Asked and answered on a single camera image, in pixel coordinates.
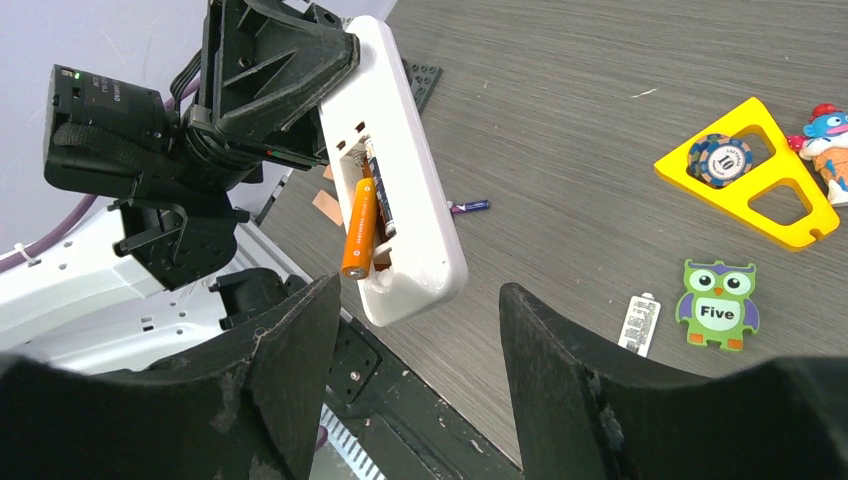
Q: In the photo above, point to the white remote battery cover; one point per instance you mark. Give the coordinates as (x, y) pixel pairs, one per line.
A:
(639, 324)

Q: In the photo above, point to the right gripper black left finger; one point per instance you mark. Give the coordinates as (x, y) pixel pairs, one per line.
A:
(243, 405)

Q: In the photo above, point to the white remote control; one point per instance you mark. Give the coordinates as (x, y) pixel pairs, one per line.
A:
(372, 112)

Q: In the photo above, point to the yellow triangular toy block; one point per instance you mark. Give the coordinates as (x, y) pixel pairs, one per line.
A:
(783, 168)

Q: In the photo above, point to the wooden block upper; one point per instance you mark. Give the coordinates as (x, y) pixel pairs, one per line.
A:
(329, 207)

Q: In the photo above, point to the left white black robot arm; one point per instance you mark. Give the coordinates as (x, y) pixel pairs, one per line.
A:
(156, 174)

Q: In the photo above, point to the small red blue figurine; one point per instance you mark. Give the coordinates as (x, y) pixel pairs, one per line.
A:
(823, 142)

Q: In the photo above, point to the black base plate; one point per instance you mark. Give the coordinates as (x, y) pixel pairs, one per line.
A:
(385, 422)

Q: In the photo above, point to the grey lego baseplate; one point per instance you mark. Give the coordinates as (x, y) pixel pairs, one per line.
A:
(422, 79)

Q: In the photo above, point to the green monster toy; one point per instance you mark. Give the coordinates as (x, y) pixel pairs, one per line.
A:
(716, 307)

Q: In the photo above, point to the dark small battery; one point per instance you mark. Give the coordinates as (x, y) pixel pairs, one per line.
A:
(385, 209)

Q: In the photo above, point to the blue poker chip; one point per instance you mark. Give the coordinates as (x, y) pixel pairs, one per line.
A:
(718, 160)

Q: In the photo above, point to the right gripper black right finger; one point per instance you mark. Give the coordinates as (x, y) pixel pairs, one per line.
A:
(586, 408)

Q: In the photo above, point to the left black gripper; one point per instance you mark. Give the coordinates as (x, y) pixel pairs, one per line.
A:
(265, 67)

